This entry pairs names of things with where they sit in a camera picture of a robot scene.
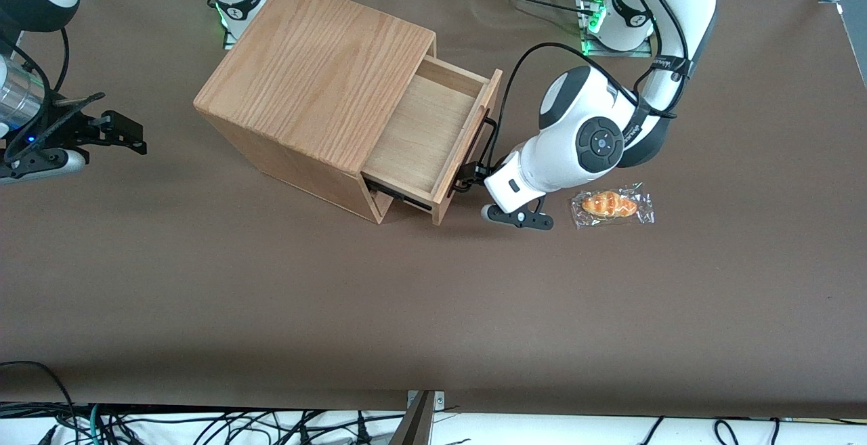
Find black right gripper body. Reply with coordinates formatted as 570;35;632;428
3;116;89;161

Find black metal drawer handle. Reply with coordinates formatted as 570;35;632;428
450;109;499;194

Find wooden drawer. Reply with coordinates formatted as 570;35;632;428
361;56;504;227

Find plastic-wrapped croissant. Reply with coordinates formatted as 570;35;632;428
570;183;656;230

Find wooden cabinet box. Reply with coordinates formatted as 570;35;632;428
193;0;438;224

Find dark metal strut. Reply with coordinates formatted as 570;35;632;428
388;391;434;445

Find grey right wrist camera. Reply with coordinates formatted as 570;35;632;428
0;149;87;186

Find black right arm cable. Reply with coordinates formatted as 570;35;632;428
0;27;106;161

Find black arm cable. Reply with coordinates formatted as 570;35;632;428
0;27;106;161
486;0;693;165

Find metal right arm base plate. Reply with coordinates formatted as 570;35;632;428
222;0;278;50

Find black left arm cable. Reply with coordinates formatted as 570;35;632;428
486;0;693;165

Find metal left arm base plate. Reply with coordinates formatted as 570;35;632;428
577;0;658;58

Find long black table cable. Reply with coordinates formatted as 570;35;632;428
482;0;597;16

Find silver metal edge bracket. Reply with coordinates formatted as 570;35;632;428
406;390;446;411

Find black looped cable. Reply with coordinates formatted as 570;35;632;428
0;360;79;445

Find tangled black cables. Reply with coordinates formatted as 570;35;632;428
0;401;407;445

